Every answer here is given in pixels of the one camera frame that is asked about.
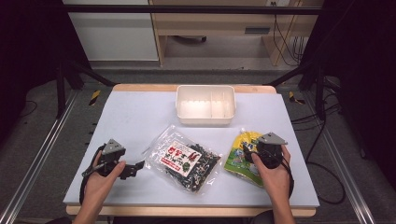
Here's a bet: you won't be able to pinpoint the white cabinet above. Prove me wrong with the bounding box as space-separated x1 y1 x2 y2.
62 0 160 63

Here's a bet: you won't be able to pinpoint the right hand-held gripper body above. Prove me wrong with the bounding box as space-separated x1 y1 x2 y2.
255 132 289 171

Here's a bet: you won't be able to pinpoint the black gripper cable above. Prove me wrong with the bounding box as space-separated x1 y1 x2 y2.
279 148 295 200
78 143 106 206

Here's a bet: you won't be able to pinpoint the clear bag of dried seaweed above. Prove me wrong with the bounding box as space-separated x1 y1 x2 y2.
143 124 222 195

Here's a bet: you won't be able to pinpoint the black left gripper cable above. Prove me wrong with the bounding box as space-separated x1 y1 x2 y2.
78 143 106 206

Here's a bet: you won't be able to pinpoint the thin black floor cable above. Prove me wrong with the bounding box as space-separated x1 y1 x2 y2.
18 100 39 119

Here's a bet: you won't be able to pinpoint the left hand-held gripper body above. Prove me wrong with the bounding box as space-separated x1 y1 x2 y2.
96 138 127 177

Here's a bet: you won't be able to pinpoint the light wooden desk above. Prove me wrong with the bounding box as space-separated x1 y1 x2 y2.
148 0 325 67

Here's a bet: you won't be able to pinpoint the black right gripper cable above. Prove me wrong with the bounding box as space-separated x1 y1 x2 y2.
279 148 295 200

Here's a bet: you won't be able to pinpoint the yellow black floor tape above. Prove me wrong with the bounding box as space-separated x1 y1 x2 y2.
89 90 102 106
288 91 306 105

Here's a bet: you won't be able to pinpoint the black metal stand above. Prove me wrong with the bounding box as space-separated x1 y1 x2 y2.
264 60 328 121
55 59 116 119

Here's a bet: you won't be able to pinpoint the person's left hand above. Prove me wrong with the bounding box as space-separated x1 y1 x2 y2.
83 151 127 203

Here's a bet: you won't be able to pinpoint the black floor cable loop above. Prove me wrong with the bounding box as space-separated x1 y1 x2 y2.
289 76 347 206

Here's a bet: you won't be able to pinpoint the aluminium floor rail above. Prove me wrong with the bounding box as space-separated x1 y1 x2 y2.
303 91 377 224
0 90 78 224

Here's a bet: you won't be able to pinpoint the hanging black wall cables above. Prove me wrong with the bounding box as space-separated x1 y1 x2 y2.
272 13 307 67

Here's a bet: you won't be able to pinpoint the wooden table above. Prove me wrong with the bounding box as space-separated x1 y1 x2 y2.
65 83 317 218

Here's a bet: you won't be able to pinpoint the black horizontal frame bar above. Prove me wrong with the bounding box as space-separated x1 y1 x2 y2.
62 3 323 16

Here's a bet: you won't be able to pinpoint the person's right hand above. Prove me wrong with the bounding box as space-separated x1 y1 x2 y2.
250 145 293 203

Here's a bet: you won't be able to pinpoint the yellow green snack bag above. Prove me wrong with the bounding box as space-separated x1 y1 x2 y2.
223 130 265 189

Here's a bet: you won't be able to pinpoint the white table mat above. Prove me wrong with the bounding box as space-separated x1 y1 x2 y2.
63 91 320 209

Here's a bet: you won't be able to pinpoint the white plastic bin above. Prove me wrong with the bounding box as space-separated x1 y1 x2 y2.
175 84 236 126

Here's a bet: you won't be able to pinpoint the black curtain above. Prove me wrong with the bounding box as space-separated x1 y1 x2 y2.
300 0 396 188
0 0 92 141

